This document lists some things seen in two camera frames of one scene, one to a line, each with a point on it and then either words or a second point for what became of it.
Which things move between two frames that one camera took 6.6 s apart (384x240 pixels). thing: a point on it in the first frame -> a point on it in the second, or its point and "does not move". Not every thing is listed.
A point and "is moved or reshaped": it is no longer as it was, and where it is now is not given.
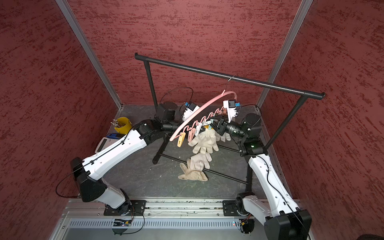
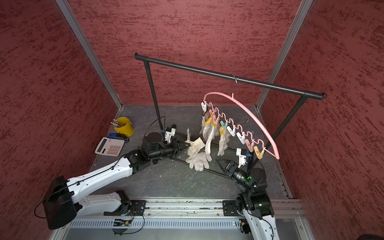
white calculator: (104, 143) does not move
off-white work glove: (205, 141) -> (225, 138)
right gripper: (221, 125) -> (228, 170)
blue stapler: (114, 136) does not move
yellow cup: (127, 127) does not move
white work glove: (226, 136) -> (210, 130)
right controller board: (247, 225) does not move
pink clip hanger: (195, 128) is moved or reshaped
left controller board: (122, 222) does not move
